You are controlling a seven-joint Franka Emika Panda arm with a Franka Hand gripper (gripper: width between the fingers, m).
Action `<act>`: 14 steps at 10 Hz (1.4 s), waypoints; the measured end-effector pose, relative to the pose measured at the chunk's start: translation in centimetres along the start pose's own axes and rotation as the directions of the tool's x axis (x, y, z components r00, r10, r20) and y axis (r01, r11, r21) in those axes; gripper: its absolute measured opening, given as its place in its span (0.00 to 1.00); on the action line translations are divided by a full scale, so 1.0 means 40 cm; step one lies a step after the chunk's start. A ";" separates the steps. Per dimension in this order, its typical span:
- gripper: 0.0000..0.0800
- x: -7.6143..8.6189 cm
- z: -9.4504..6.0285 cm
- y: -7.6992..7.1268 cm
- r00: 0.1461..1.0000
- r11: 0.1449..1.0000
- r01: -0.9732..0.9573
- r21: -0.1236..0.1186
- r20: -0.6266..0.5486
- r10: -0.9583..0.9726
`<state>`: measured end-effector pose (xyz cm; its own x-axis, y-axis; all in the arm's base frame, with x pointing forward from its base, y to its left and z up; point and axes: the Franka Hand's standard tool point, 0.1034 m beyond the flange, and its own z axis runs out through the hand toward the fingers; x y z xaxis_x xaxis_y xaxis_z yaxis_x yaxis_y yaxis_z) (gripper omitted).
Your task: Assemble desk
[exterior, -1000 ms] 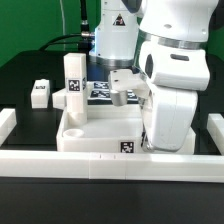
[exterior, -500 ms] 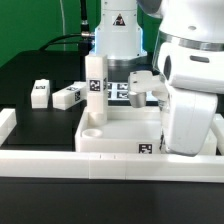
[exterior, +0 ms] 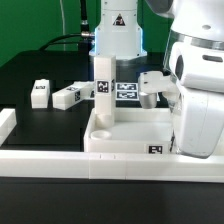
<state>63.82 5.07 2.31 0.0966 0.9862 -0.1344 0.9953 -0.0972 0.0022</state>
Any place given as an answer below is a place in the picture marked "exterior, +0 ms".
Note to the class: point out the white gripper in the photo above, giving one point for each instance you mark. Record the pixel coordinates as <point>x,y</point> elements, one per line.
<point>198,121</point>

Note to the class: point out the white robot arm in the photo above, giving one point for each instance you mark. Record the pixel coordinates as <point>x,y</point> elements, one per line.
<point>195,59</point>

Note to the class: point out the white desk top tray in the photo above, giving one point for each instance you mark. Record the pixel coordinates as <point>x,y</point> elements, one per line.
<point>135,130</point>

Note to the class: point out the white U-shaped boundary fence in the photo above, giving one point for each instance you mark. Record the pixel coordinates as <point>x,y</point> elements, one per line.
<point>124,166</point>

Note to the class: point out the fiducial marker sheet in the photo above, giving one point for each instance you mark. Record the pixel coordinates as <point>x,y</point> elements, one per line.
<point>121,91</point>

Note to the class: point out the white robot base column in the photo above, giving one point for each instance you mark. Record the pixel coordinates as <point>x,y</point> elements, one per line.
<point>118,32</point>

